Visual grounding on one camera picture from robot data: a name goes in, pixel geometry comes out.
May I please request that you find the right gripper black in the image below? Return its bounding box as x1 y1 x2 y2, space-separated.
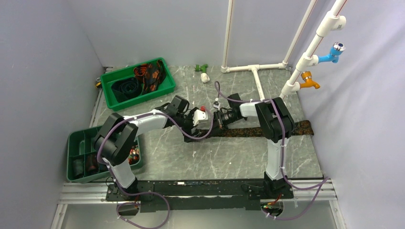
207 110 240 136

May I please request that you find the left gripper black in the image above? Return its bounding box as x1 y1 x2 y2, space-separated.
176 108 202 143

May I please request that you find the brown patterned necktie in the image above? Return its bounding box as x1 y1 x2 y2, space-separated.
206 120 314 139

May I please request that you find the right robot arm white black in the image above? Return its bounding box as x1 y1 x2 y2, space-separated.
210 93 295 198

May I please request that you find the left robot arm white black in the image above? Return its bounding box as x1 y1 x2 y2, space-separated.
94 95 209 200

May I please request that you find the green open tray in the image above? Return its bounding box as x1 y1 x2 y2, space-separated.
100 58 176 111

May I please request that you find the white pipe fitting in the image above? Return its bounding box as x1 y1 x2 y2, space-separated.
200 73 210 83

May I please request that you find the green pipe fitting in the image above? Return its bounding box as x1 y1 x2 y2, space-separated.
194 64 208 73

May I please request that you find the orange black tie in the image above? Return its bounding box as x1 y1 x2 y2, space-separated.
133 59 167 94

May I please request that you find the rolled colourful floral tie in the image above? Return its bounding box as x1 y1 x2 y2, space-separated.
128 146 140 165

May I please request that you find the dark teal tie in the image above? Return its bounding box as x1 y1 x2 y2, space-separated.
111 77 144 103

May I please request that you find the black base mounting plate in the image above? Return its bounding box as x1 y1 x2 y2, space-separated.
106 178 294 213

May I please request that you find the orange faucet tap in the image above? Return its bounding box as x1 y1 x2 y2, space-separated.
300 71 320 89

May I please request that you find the rolled dark red tie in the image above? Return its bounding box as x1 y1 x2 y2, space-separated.
85 154 98 175

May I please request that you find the green compartment organizer tray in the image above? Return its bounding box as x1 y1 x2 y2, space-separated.
65 126 145 183

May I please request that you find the rolled black tie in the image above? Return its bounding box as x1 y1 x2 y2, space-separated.
72 159 84 179

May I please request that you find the blue faucet tap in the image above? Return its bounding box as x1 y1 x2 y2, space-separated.
318 42 345 63

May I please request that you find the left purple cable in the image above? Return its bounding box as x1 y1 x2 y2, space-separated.
96 109 214 229

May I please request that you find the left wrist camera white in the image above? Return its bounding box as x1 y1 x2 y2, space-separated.
192 106 209 126

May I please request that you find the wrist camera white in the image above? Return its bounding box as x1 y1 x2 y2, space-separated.
192 106 209 126
213 98 221 111

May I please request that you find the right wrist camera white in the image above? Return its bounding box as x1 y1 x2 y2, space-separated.
213 98 221 111

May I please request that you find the aluminium rail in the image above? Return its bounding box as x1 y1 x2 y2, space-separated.
58 182 338 204

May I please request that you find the white pvc pipe frame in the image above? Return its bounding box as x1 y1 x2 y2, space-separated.
221 0 347 99

